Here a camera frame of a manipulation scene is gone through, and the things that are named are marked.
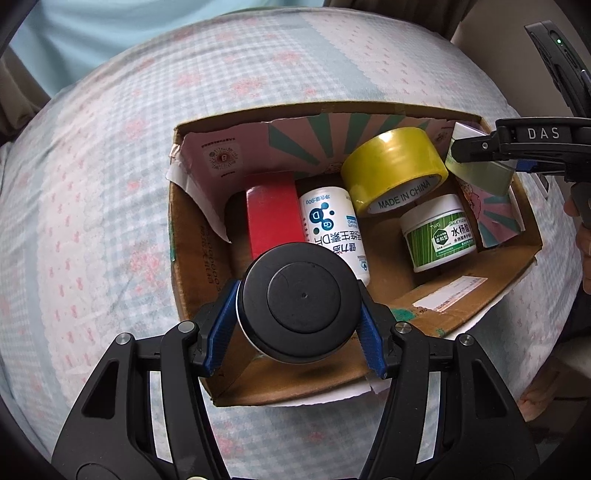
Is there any yellow packing tape roll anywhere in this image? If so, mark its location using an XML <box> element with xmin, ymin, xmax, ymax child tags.
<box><xmin>341</xmin><ymin>127</ymin><xmax>449</xmax><ymax>217</ymax></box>

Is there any white vitamin bottle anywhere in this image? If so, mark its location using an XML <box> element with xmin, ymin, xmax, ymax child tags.
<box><xmin>300</xmin><ymin>186</ymin><xmax>370</xmax><ymax>286</ymax></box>

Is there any floral checked bed sheet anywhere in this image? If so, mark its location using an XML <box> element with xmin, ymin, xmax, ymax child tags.
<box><xmin>1</xmin><ymin>8</ymin><xmax>581</xmax><ymax>479</ymax></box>

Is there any light blue hanging sheet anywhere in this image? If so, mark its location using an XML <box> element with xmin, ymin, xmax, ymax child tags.
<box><xmin>10</xmin><ymin>0</ymin><xmax>322</xmax><ymax>96</ymax></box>

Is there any black lid small jar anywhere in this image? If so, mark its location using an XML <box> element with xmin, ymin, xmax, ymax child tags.
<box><xmin>235</xmin><ymin>242</ymin><xmax>363</xmax><ymax>364</ymax></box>

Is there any red and white small box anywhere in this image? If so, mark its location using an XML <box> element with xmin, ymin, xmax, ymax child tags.
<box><xmin>245</xmin><ymin>172</ymin><xmax>305</xmax><ymax>259</ymax></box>

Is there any person's right hand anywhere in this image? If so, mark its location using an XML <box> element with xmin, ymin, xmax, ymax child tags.
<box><xmin>564</xmin><ymin>197</ymin><xmax>591</xmax><ymax>295</ymax></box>

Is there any cardboard box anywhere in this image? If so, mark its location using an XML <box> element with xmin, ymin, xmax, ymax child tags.
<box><xmin>169</xmin><ymin>101</ymin><xmax>542</xmax><ymax>407</ymax></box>

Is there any left brown curtain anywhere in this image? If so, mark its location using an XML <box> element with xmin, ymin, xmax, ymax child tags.
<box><xmin>0</xmin><ymin>47</ymin><xmax>50</xmax><ymax>138</ymax></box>

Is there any green label white jar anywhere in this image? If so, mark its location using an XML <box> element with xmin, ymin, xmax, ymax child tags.
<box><xmin>400</xmin><ymin>194</ymin><xmax>477</xmax><ymax>273</ymax></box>

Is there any white lid pale green jar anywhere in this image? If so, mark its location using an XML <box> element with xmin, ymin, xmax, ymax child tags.
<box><xmin>445</xmin><ymin>122</ymin><xmax>516</xmax><ymax>196</ymax></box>

